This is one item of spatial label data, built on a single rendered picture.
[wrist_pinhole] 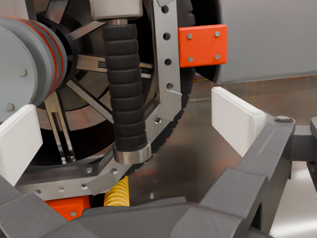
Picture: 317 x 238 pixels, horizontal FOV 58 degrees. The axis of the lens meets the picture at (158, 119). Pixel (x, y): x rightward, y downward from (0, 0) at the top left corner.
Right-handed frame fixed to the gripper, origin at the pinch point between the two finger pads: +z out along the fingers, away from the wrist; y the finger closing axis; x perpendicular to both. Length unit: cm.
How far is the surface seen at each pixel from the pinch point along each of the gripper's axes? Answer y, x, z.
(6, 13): -17.9, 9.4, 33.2
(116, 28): -0.3, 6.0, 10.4
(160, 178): 15, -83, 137
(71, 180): -12.3, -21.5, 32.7
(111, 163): -4.4, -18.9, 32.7
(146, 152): 1.6, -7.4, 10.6
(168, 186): 18, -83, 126
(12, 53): -12.9, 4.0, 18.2
